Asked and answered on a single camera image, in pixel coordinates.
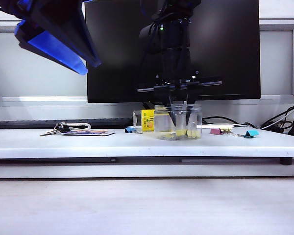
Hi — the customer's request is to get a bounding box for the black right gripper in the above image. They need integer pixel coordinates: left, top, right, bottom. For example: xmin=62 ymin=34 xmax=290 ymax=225
xmin=136 ymin=47 xmax=222 ymax=126

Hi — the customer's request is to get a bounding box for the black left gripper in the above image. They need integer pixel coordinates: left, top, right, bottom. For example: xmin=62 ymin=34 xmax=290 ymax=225
xmin=0 ymin=0 xmax=102 ymax=76

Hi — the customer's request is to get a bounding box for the round transparent plastic jar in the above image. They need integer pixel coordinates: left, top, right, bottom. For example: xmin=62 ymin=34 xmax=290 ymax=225
xmin=153 ymin=104 xmax=203 ymax=141

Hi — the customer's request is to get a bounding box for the yellow printed carton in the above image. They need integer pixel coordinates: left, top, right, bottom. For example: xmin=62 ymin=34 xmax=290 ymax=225
xmin=141 ymin=109 xmax=155 ymax=133

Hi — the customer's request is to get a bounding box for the white slim bar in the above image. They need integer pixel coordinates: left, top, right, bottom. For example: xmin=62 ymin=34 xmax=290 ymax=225
xmin=201 ymin=123 xmax=236 ymax=130

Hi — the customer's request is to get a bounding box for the blue binder clip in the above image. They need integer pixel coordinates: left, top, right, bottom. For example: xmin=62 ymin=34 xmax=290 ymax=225
xmin=124 ymin=126 xmax=143 ymax=135

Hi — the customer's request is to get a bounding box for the black computer monitor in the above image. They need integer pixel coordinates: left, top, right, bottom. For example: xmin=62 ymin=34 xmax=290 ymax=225
xmin=84 ymin=0 xmax=262 ymax=104

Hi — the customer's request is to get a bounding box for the teal binder clip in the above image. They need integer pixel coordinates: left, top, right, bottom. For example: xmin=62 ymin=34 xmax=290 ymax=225
xmin=234 ymin=130 xmax=258 ymax=140

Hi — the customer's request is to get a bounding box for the bunch of metal keys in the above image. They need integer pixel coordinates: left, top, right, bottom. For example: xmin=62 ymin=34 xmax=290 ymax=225
xmin=40 ymin=121 xmax=70 ymax=137

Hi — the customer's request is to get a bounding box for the colourful printed card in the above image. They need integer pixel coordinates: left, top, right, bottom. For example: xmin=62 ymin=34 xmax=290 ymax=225
xmin=60 ymin=130 xmax=115 ymax=137

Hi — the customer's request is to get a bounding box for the black keyboard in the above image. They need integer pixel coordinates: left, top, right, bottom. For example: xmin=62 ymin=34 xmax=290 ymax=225
xmin=0 ymin=118 xmax=133 ymax=130

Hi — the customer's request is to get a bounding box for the white desk riser board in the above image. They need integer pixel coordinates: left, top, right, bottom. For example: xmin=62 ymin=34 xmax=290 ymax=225
xmin=0 ymin=127 xmax=294 ymax=164

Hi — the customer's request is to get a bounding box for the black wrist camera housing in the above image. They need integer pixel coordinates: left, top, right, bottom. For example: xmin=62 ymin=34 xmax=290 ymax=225
xmin=139 ymin=22 xmax=163 ymax=54

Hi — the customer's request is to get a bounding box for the white rope key loop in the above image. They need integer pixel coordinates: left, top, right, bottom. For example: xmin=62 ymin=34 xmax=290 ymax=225
xmin=63 ymin=123 xmax=92 ymax=131

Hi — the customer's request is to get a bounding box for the black cable bundle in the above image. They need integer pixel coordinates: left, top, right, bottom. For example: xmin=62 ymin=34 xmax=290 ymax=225
xmin=259 ymin=102 xmax=294 ymax=131

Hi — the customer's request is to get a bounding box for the grey aluminium partition frame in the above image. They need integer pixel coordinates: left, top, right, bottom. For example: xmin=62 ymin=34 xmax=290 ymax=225
xmin=0 ymin=14 xmax=294 ymax=108

